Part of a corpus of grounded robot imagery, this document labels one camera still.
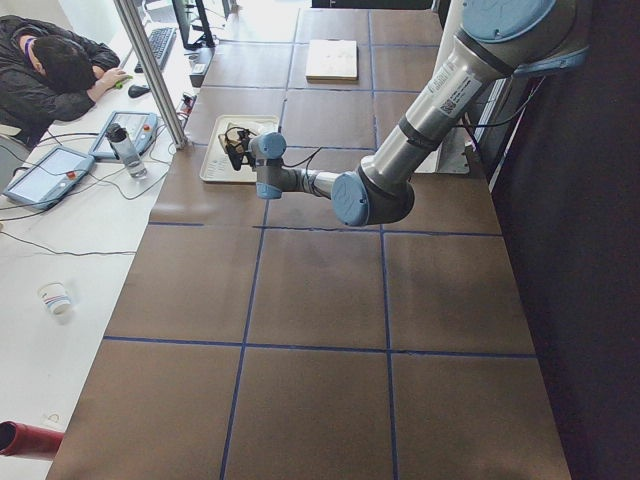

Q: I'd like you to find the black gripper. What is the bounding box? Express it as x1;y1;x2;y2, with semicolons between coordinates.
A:
234;137;256;170

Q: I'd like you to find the brown bread slice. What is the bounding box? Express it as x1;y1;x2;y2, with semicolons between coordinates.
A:
220;123;259;147

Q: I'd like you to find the white round plate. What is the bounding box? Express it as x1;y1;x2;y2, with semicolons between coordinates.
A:
217;121;262;151

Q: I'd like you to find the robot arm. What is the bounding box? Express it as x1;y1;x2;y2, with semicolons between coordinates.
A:
219;1;592;226

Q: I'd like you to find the cream bear serving tray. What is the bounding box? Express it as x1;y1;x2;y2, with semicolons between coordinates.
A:
200;115;280;184

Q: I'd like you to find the far teach pendant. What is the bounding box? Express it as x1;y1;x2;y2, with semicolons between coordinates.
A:
88;111;159;163

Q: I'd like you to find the teach pendant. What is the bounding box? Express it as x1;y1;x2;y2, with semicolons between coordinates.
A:
88;111;159;163
3;146;95;211

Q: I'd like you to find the black computer mouse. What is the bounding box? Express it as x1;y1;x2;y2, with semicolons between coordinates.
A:
127;85;150;99

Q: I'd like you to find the clear water bottle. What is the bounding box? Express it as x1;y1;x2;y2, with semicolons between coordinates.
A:
105;122;147;179

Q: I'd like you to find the wooden cutting board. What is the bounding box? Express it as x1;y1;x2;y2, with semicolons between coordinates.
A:
305;39;358;81

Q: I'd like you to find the black keyboard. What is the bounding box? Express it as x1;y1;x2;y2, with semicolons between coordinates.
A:
148;27;177;71

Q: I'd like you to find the near teach pendant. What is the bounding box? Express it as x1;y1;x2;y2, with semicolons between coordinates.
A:
3;146;95;211

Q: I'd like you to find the person in black jacket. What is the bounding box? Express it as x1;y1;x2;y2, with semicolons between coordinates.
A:
1;15;128;149

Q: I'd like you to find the paper cup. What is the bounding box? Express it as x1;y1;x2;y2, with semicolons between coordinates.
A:
37;282;71;315

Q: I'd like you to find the red cylinder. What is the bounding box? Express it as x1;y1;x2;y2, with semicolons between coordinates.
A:
1;421;64;460

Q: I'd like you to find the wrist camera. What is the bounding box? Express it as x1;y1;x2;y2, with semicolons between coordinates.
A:
223;126;251;171

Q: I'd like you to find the aluminium frame post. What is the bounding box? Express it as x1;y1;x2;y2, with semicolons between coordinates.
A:
113;0;188;150

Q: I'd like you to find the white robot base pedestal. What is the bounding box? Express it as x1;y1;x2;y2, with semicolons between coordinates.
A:
416;0;469;175

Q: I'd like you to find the black camera cable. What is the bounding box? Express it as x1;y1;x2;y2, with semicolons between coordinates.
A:
223;74;546;201

